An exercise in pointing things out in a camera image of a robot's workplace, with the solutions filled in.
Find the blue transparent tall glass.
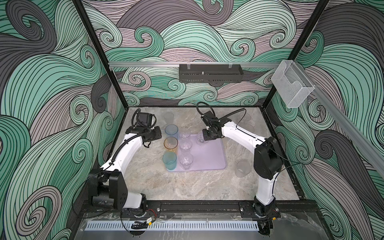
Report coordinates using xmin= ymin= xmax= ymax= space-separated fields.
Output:
xmin=165 ymin=124 xmax=179 ymax=139

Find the yellow transparent tall glass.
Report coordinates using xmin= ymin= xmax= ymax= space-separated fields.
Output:
xmin=164 ymin=137 xmax=179 ymax=155

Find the clear faceted glass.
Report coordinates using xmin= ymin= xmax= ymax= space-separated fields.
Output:
xmin=179 ymin=138 xmax=193 ymax=152

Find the lilac plastic tray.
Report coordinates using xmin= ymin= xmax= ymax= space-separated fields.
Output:
xmin=167 ymin=134 xmax=227 ymax=172

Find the teal frosted tall glass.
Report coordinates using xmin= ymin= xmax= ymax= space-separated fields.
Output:
xmin=162 ymin=152 xmax=177 ymax=171

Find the clear tall glass back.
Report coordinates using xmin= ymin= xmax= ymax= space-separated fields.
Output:
xmin=179 ymin=153 xmax=194 ymax=170

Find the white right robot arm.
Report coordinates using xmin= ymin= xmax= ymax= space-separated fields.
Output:
xmin=198 ymin=108 xmax=283 ymax=215

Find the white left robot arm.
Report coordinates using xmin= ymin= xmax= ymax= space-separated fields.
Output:
xmin=86 ymin=109 xmax=162 ymax=212

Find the frosted clear glass front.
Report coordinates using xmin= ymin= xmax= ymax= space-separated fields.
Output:
xmin=235 ymin=160 xmax=252 ymax=178

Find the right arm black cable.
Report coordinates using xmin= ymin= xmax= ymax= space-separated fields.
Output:
xmin=195 ymin=101 xmax=247 ymax=121

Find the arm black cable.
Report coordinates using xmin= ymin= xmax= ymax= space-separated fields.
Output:
xmin=195 ymin=101 xmax=247 ymax=121
xmin=70 ymin=107 xmax=157 ymax=218

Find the black perforated wall box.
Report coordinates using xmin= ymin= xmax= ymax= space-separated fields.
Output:
xmin=179 ymin=64 xmax=244 ymax=86

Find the aluminium rail back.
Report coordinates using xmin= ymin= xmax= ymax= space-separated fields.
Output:
xmin=108 ymin=61 xmax=280 ymax=69

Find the aluminium rail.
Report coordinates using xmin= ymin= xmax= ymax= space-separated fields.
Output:
xmin=313 ymin=86 xmax=384 ymax=177
xmin=108 ymin=61 xmax=280 ymax=69

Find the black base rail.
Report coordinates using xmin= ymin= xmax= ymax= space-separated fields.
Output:
xmin=82 ymin=199 xmax=262 ymax=214

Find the clear acrylic wall holder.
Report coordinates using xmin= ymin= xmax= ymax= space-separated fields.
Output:
xmin=271 ymin=60 xmax=315 ymax=109

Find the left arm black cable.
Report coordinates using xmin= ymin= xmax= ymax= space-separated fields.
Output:
xmin=70 ymin=107 xmax=157 ymax=218

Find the black corner frame post left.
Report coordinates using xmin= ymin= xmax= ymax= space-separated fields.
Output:
xmin=73 ymin=0 xmax=129 ymax=112

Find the black corner frame post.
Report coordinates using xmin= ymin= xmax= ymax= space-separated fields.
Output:
xmin=73 ymin=0 xmax=129 ymax=112
xmin=262 ymin=0 xmax=329 ymax=112

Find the white slotted cable duct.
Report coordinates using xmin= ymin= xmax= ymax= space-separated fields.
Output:
xmin=85 ymin=221 xmax=259 ymax=232

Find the aluminium rail right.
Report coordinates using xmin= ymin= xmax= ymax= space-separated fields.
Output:
xmin=313 ymin=86 xmax=384 ymax=177

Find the black corner frame post right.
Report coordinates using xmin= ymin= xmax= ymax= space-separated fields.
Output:
xmin=262 ymin=0 xmax=329 ymax=112

